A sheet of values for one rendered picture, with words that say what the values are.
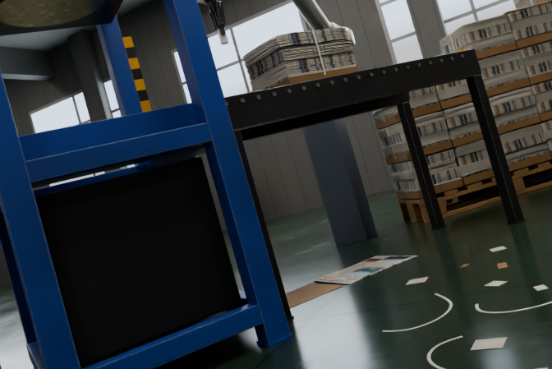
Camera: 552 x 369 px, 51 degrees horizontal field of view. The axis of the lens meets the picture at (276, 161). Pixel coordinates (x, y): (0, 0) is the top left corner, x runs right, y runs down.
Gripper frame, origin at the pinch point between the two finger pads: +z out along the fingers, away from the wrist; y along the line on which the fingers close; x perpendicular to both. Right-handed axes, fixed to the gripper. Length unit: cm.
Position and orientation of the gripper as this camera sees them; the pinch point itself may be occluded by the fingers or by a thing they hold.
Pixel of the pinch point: (223, 35)
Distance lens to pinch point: 255.1
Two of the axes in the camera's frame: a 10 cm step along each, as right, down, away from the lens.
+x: -8.5, 2.3, -4.7
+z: 2.7, 9.6, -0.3
